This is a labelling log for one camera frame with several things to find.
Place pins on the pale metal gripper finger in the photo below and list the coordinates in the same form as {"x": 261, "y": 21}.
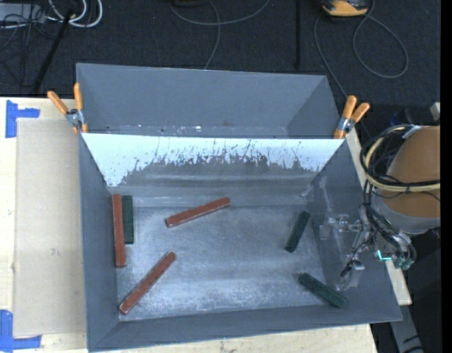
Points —
{"x": 334, "y": 226}
{"x": 352, "y": 276}

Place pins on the grey metal bin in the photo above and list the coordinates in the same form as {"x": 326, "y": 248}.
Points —
{"x": 218, "y": 256}

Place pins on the dark green flat block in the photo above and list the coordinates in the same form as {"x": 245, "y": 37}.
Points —
{"x": 128, "y": 219}
{"x": 322, "y": 290}
{"x": 297, "y": 231}

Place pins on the pale flat board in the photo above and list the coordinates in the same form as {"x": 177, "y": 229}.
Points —
{"x": 45, "y": 215}

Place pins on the red-brown flat block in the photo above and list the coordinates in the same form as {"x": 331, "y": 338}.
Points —
{"x": 119, "y": 234}
{"x": 198, "y": 212}
{"x": 147, "y": 282}

